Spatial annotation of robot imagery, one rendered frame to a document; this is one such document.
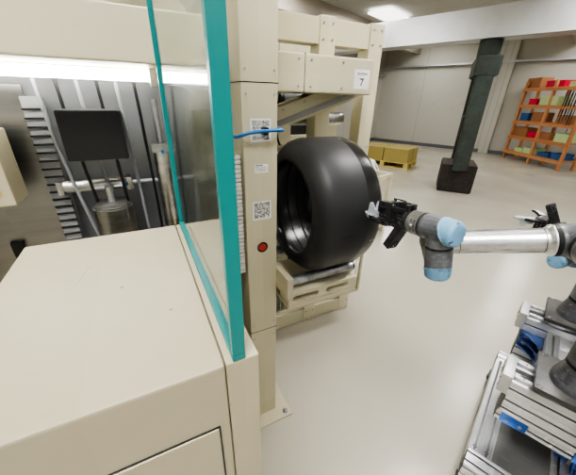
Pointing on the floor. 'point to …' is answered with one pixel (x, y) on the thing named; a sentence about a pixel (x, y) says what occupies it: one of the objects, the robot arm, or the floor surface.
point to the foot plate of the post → (275, 410)
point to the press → (471, 120)
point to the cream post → (256, 64)
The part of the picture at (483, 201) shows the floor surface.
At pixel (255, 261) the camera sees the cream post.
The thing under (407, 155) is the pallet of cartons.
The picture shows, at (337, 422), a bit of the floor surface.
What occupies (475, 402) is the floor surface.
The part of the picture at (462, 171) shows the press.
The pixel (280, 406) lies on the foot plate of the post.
